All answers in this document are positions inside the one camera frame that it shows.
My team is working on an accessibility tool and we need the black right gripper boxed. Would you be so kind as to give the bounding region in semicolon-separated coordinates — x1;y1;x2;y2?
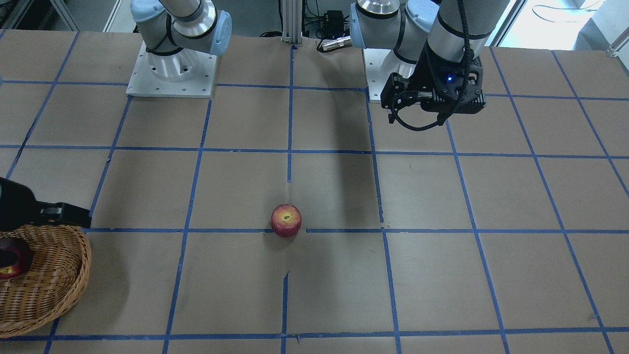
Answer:
0;177;92;232

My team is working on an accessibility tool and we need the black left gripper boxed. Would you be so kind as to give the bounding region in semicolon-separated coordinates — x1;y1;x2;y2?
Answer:
380;47;487;124

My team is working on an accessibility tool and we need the dark red apple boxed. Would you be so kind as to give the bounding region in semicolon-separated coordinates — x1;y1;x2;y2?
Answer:
0;237;34;280

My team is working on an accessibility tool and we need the red yellow apple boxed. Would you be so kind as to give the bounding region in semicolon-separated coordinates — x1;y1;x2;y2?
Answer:
270;204;302;238

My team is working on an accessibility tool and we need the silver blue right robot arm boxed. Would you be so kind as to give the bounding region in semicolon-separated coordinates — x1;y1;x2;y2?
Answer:
0;0;233;232

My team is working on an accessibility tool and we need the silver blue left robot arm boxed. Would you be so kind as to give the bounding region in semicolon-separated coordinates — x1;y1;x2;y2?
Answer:
349;0;509;131

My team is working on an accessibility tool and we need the woven wicker basket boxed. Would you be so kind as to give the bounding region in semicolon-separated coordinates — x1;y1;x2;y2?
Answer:
0;225;92;339

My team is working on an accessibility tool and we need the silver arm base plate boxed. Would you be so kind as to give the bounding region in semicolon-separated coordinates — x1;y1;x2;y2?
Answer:
126;43;220;99

